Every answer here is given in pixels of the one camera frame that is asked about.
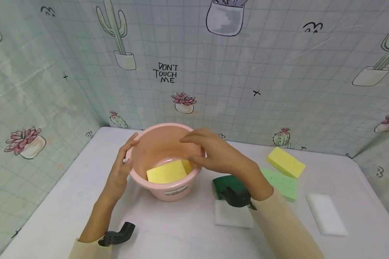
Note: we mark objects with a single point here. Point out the person's left hand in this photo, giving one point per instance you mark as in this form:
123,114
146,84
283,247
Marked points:
116,178

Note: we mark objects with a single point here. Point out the person's left fingers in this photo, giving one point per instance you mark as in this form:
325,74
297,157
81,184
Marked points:
127,144

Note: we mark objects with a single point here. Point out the dark green scouring pad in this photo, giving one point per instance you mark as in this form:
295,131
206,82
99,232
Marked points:
228,182

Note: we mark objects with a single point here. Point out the white sponge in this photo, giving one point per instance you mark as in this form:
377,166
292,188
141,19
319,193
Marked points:
326,215
231,214

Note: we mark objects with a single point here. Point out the person's right forearm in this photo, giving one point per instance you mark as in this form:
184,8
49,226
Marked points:
282,225

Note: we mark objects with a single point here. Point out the light green sponge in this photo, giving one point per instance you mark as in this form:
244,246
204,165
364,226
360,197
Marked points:
282,184

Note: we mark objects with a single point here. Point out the person's left forearm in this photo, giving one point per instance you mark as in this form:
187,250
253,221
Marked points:
95,223

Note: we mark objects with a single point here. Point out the person's right fingers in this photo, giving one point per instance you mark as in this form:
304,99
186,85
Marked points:
199,131

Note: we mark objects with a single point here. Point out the pink plastic basin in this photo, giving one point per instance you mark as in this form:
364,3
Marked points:
155,147

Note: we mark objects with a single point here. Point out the person's left thumb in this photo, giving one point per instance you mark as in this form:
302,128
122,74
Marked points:
127,166

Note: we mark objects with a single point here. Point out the yellow sponge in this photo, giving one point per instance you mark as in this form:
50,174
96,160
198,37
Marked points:
167,173
286,162
187,166

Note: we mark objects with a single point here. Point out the person's right hand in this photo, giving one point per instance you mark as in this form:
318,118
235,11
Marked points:
220,154

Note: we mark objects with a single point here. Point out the person's right index finger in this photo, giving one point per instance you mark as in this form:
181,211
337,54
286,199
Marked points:
193,139

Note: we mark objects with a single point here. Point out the black wrist band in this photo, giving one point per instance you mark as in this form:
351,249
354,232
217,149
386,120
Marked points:
236,198
117,236

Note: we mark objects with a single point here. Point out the person's right thumb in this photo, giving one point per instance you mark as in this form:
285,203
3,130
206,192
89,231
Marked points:
197,160

